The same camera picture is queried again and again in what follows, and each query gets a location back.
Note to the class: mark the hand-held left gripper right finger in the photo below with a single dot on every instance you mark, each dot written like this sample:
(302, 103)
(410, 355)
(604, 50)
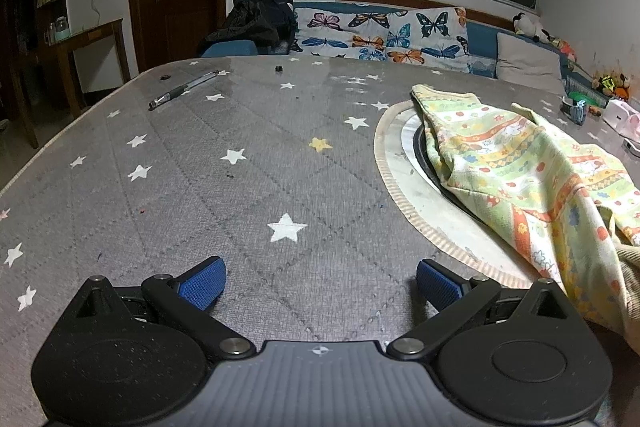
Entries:
(440, 284)

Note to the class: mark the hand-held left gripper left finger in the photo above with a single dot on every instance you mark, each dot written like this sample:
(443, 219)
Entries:
(200, 282)

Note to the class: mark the patterned children's pants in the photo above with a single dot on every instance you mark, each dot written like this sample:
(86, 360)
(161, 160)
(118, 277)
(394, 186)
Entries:
(525, 157)

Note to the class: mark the pile of black clothes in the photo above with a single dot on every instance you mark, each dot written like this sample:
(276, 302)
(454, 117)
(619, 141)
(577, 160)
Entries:
(255, 19)

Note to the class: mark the round black induction cooktop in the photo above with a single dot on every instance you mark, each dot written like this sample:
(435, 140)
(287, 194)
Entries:
(435, 207)

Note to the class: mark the black and clear pen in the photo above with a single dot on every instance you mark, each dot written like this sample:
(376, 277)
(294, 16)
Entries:
(185, 87)

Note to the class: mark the blue smartwatch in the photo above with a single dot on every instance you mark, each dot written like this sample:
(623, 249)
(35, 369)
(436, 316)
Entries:
(575, 109)

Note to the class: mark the blue patterned cloth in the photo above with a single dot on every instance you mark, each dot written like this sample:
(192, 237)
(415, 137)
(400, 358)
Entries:
(482, 67)

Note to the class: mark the small orange toy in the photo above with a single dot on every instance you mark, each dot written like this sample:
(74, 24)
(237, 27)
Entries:
(595, 111)

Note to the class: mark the grey pillow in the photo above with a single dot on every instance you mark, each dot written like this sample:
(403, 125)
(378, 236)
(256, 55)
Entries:
(530, 62)

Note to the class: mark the white carton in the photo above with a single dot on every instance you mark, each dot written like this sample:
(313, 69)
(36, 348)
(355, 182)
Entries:
(616, 112)

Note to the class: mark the pink plastic bag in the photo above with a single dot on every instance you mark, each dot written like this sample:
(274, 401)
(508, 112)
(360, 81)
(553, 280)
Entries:
(634, 129)

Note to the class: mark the blue sofa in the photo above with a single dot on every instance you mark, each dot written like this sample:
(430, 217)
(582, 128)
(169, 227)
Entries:
(482, 39)

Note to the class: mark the heap of small plush toys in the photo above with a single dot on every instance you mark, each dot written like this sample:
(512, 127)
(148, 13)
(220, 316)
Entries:
(612, 84)

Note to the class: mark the wooden side table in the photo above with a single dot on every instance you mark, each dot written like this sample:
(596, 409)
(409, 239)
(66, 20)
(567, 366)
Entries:
(90, 34)

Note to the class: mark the black and white plush toy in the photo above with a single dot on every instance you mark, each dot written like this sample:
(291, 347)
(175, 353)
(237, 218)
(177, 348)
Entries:
(530, 27)

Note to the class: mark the pale green jar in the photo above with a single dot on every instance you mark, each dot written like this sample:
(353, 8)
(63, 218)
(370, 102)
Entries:
(61, 32)

